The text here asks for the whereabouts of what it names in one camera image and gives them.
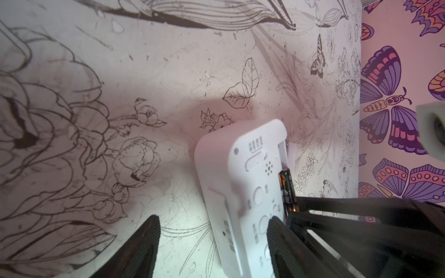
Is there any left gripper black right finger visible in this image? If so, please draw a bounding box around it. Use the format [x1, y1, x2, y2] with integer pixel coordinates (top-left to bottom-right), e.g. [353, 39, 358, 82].
[267, 216, 348, 278]

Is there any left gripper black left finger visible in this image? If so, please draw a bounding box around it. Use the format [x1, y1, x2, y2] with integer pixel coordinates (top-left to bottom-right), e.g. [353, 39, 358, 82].
[92, 215, 161, 278]

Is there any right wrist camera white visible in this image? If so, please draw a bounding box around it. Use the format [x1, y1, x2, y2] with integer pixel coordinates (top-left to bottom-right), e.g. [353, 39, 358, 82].
[416, 101, 445, 162]

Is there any white digital alarm clock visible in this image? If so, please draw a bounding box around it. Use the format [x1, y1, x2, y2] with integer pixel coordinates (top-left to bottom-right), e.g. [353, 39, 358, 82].
[194, 119, 288, 278]

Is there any black gold AAA battery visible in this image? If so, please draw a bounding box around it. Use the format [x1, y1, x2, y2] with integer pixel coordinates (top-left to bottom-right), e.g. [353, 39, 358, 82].
[279, 168, 299, 217]

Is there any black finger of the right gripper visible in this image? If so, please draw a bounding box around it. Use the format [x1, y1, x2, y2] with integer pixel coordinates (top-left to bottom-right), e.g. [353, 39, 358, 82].
[295, 197, 445, 226]
[286, 212, 445, 278]

